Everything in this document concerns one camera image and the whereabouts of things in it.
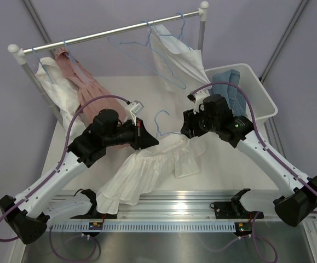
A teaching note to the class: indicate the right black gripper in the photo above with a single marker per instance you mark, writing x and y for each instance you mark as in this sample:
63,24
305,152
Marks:
190,123

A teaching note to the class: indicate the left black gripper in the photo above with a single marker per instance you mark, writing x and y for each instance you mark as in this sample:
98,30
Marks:
142,139

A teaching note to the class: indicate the white ruffled dress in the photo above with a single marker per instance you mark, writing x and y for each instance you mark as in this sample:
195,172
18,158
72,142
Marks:
142,171

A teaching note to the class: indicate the blue denim skirt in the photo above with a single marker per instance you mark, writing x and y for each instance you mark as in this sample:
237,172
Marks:
234,98

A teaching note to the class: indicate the blue wire hanger of skirt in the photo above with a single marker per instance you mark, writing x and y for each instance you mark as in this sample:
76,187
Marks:
171,78

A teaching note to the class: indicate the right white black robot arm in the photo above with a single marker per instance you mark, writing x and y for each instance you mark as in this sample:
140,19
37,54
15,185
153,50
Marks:
297,196

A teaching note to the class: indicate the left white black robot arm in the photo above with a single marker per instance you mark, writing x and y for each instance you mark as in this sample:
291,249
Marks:
29,213

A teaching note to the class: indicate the white skirt on right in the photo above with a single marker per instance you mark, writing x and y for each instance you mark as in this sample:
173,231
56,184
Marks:
186,64

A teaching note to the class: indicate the white plastic basket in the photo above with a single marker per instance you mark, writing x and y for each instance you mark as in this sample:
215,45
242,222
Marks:
262,104

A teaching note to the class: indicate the pink dress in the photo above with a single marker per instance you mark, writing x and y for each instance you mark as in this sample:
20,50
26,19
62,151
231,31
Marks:
86,92

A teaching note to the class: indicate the white garment far left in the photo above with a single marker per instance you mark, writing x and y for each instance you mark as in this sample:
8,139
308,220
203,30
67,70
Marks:
63,94

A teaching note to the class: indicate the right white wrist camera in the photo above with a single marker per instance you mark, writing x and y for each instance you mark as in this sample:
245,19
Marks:
197,98

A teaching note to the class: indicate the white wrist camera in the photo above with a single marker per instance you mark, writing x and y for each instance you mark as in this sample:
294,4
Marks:
197,98
132,110

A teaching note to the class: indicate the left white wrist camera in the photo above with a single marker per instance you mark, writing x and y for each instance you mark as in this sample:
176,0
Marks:
132,110

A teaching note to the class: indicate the aluminium mounting rail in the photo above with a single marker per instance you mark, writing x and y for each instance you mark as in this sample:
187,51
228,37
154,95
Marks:
174,206

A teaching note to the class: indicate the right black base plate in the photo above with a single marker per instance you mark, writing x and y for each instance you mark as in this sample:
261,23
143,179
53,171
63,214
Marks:
231,210

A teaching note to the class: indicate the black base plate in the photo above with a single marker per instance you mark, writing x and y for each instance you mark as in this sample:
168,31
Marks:
231,210
95,216

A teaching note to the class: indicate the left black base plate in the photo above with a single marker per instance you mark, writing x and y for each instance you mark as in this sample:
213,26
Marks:
95,216

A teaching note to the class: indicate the blue wire hanger right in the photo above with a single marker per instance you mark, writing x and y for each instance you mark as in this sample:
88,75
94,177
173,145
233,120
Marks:
181,35

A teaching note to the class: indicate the white slotted cable duct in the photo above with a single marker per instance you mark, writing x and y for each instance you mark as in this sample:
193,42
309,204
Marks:
145,227

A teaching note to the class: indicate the blue wire hanger far left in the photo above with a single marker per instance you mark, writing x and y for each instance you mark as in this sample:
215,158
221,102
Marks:
42,65

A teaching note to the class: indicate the blue wire hanger of pink dress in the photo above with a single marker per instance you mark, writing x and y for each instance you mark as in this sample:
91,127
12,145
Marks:
74,62

